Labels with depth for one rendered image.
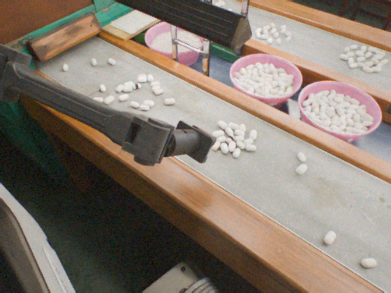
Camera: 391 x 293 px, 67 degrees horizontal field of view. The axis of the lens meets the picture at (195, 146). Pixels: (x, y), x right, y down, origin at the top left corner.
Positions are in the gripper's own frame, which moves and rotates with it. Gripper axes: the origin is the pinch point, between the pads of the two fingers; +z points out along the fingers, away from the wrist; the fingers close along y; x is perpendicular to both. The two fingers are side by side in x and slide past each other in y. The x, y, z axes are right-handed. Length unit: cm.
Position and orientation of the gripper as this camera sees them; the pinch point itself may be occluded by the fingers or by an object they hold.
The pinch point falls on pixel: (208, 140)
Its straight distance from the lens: 77.8
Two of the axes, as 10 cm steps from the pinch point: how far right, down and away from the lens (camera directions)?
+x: -4.0, 8.8, 2.7
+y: -7.7, -4.8, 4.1
